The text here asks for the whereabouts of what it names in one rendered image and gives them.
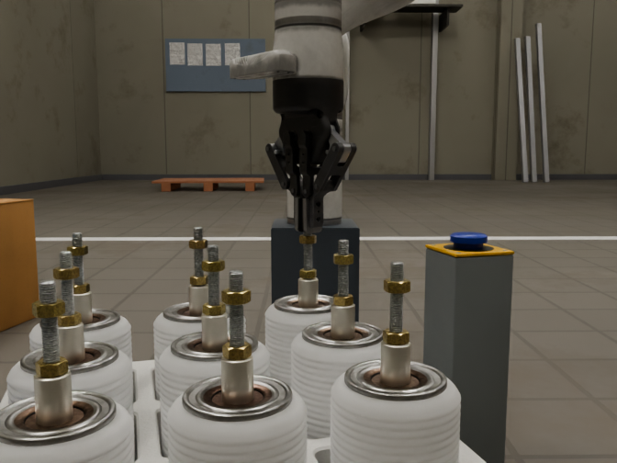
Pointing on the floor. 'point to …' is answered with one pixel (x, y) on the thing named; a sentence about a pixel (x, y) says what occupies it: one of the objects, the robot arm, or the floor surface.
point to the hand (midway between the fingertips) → (308, 214)
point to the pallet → (206, 183)
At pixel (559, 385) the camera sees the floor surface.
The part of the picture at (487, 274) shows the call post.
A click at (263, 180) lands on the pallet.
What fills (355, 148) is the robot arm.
